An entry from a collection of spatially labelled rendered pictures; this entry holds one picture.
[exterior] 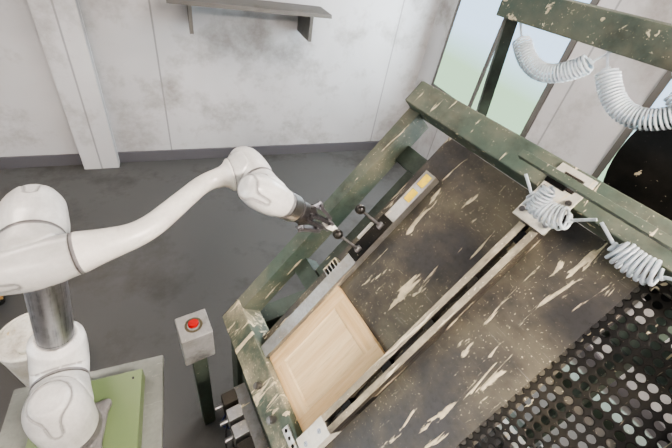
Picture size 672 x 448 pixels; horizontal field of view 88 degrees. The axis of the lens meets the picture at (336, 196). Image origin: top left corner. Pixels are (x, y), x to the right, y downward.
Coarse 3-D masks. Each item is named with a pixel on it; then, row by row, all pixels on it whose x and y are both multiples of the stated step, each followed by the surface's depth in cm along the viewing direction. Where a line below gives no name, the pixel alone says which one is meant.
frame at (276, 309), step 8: (288, 296) 174; (296, 296) 175; (272, 304) 169; (280, 304) 170; (288, 304) 170; (264, 312) 165; (272, 312) 166; (280, 312) 166; (264, 320) 162; (272, 320) 163; (232, 344) 170; (232, 352) 176; (232, 360) 182; (240, 368) 175; (240, 376) 180
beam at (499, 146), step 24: (408, 96) 135; (432, 96) 128; (432, 120) 128; (456, 120) 119; (480, 120) 114; (480, 144) 111; (504, 144) 107; (528, 144) 103; (504, 168) 108; (528, 168) 101; (576, 168) 94; (600, 192) 89; (576, 216) 94; (600, 216) 87; (648, 216) 82; (624, 240) 83; (648, 240) 81
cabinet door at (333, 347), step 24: (336, 288) 132; (312, 312) 134; (336, 312) 129; (312, 336) 131; (336, 336) 125; (360, 336) 120; (288, 360) 133; (312, 360) 127; (336, 360) 122; (360, 360) 117; (288, 384) 129; (312, 384) 124; (336, 384) 119; (312, 408) 121
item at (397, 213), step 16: (432, 176) 124; (400, 208) 126; (336, 272) 132; (352, 272) 132; (320, 288) 133; (304, 304) 135; (288, 320) 137; (304, 320) 135; (272, 336) 138; (288, 336) 136; (272, 352) 137
